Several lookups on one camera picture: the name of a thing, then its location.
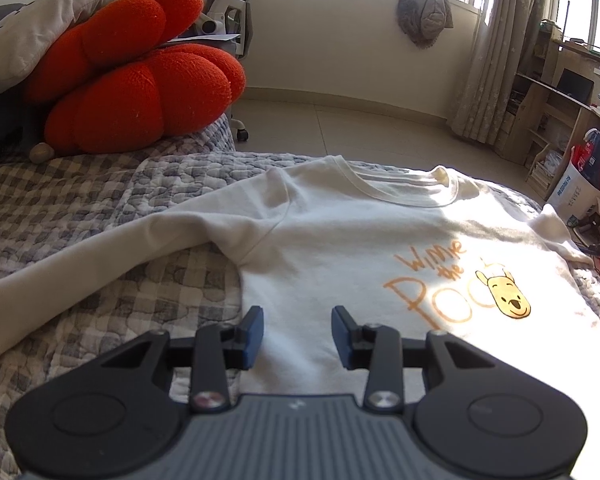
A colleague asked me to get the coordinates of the wooden desk with shelves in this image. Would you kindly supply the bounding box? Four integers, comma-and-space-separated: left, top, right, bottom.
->
495, 21, 600, 200

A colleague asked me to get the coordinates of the white office chair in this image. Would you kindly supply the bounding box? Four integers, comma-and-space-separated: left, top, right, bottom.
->
189, 0, 261, 142

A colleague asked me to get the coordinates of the cream Winnie the Pooh sweatshirt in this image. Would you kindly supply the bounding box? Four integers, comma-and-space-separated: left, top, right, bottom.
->
0, 155, 600, 403

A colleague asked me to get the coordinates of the teal plush toy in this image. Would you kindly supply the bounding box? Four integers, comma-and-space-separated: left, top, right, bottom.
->
29, 142, 55, 164

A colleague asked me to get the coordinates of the grey quilted bed cover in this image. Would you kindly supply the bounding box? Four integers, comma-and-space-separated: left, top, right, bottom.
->
0, 122, 600, 479

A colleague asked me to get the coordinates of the black laptop on desk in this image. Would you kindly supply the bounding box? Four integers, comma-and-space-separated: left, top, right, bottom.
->
556, 68, 594, 105

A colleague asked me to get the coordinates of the red flower-shaped cushion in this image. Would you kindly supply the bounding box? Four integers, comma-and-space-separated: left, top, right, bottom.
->
24, 0, 246, 156

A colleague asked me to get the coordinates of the white printed pillow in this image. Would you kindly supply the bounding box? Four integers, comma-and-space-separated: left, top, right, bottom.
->
0, 0, 116, 94

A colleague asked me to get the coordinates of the beige curtain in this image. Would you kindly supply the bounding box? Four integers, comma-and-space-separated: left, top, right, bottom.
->
448, 0, 558, 146

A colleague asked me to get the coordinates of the white paper shopping bag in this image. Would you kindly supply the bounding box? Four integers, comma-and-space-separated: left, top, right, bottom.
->
548, 128, 600, 226

